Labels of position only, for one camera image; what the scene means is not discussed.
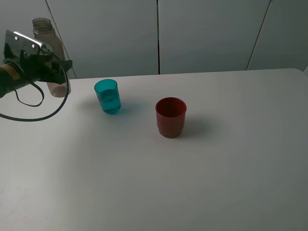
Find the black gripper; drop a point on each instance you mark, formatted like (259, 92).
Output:
(43, 68)

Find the clear brownish plastic bottle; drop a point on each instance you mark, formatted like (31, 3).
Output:
(43, 31)

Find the teal translucent plastic cup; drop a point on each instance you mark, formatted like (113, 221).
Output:
(108, 96)

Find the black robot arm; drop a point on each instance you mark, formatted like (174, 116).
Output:
(7, 87)

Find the red plastic cup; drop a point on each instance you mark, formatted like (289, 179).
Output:
(170, 116)

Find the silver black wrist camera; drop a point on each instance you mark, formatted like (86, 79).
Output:
(16, 43)

